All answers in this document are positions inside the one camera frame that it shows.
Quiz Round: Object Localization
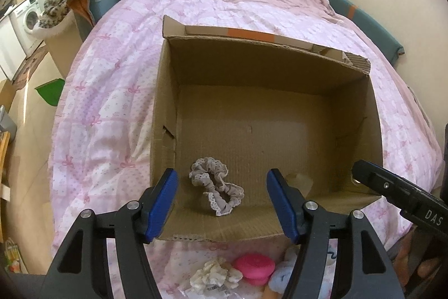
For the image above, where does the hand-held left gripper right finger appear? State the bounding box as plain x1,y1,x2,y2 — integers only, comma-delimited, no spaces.
266,168,408,299

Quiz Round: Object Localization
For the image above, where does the grey lace scrunchie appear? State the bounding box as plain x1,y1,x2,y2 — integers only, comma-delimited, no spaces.
189,157,245,217

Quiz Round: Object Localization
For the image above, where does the grey trash bin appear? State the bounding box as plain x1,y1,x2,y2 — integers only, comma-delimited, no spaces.
0,106,18,143

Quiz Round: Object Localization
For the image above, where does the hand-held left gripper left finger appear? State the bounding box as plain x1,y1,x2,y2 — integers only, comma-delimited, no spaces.
44,168,180,299

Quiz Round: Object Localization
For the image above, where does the white kitchen cabinet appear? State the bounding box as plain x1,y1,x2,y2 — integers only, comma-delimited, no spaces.
0,19,27,80

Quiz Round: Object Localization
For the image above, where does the white fluffy scrunchie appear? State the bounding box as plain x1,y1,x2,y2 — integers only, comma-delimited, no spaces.
190,258,243,293

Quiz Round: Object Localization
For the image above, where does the clear plastic bag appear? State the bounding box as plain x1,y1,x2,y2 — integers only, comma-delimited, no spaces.
173,285,246,299

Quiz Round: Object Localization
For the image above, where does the colourful paper bag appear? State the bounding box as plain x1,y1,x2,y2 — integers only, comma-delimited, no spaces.
3,238,27,275

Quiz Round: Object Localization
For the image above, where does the brown cardboard box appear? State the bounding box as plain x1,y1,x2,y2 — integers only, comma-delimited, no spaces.
150,15,384,244

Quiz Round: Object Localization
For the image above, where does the pink patterned bedspread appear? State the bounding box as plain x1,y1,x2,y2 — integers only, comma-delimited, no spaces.
49,0,443,299

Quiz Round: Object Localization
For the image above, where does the wooden chair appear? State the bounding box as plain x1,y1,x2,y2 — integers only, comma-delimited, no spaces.
0,131,11,187

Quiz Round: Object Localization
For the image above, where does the white washing machine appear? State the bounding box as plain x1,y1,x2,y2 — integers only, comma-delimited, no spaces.
9,0,44,54

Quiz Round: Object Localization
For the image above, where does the brown floor mat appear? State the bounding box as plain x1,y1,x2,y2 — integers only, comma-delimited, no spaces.
12,47,47,89

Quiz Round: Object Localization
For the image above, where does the light blue plush toy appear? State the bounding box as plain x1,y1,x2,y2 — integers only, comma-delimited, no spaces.
268,248,298,294

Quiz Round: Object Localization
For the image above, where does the beige bed frame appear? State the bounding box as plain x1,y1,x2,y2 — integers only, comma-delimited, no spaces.
45,12,85,79

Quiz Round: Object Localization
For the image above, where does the teal headboard pad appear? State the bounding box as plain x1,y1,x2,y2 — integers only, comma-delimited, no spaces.
318,0,405,66

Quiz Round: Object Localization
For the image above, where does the pink plush toy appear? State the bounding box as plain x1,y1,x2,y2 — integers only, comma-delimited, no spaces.
233,253,277,286

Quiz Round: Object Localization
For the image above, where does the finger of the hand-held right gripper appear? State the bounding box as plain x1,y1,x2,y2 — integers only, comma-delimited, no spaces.
351,160,439,212

